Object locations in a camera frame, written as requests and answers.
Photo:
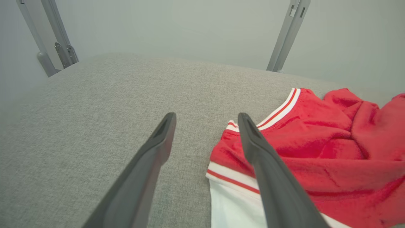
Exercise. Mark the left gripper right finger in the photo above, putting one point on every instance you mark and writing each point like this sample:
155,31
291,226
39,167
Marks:
281,193

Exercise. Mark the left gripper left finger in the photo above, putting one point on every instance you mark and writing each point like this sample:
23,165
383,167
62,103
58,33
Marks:
136,183

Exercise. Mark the grey wheeled stand base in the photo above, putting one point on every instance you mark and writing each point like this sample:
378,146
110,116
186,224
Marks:
61,53

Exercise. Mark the red jersey with white sleeves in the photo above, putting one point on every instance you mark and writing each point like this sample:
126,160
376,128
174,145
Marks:
332,142

